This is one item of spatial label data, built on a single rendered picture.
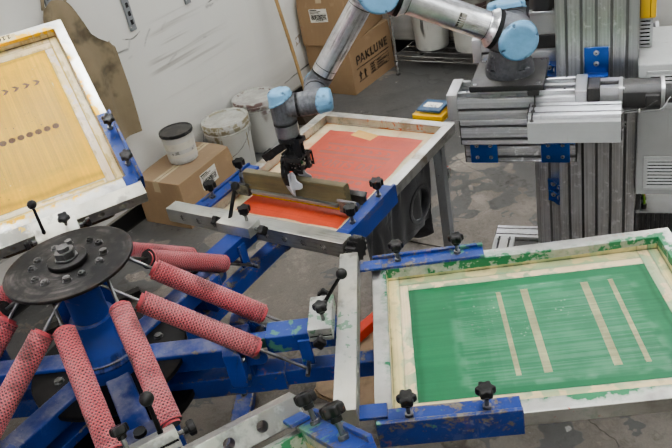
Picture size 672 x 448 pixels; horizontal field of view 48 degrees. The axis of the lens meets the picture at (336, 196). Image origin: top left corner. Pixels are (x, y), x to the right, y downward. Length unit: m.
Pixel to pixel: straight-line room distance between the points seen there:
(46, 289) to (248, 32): 3.79
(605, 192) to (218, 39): 3.07
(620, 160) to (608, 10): 0.53
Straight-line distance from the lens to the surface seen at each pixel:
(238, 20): 5.26
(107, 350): 1.88
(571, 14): 2.50
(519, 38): 2.20
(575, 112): 2.33
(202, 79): 5.00
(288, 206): 2.48
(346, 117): 2.95
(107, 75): 4.40
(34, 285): 1.79
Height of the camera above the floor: 2.17
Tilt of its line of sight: 29 degrees down
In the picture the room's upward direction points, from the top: 11 degrees counter-clockwise
